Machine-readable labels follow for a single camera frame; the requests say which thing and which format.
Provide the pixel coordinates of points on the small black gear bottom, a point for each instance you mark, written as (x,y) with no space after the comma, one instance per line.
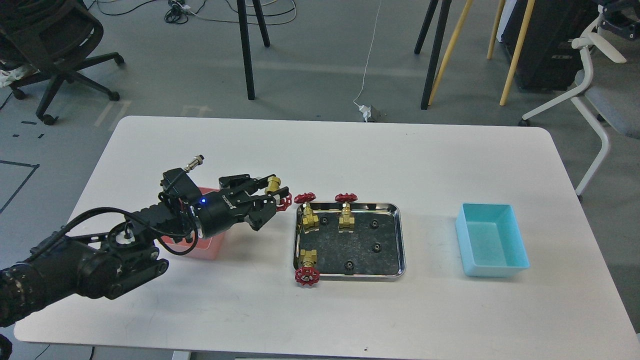
(349,266)

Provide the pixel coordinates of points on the white grey office chair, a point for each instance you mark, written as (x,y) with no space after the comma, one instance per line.
(606,91)

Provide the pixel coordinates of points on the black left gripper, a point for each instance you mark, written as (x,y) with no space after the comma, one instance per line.
(218,211)

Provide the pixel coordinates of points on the black office chair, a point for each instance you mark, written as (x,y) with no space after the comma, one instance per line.
(56,37)

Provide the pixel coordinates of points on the blue plastic box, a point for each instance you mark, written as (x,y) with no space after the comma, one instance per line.
(490,240)

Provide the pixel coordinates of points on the wooden easel legs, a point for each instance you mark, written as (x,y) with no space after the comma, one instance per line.
(515,57)

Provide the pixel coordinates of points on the brass valve bottom left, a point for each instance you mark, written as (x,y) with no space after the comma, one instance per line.
(306,273)

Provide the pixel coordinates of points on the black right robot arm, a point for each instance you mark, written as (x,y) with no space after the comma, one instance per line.
(620,17)

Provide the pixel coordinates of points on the pink plastic box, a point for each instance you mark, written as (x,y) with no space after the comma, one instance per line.
(205,249)

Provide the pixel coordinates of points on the white power adapter with cable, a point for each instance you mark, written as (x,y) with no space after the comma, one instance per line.
(367,110)

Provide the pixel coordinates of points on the brass valve top left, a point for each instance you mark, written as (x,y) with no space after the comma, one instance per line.
(309,221)

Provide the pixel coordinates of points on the stainless steel tray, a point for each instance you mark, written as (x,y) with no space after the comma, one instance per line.
(335,248)

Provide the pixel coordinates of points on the black tripod legs right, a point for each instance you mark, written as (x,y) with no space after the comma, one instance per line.
(435,51)

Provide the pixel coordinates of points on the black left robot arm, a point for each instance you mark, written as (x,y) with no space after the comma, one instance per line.
(107,252)

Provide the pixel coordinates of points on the black cabinet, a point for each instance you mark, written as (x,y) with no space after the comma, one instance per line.
(547,61)

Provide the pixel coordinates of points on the black tripod legs left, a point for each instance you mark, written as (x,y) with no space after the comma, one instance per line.
(243,25)

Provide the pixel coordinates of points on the brass valve top middle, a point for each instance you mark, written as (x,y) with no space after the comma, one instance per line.
(346,221)

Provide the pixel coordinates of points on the black tripod legs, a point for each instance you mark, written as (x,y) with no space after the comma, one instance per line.
(435,51)
(243,25)

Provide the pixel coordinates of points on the brass valve red handwheel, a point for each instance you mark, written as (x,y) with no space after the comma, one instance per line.
(274,182)

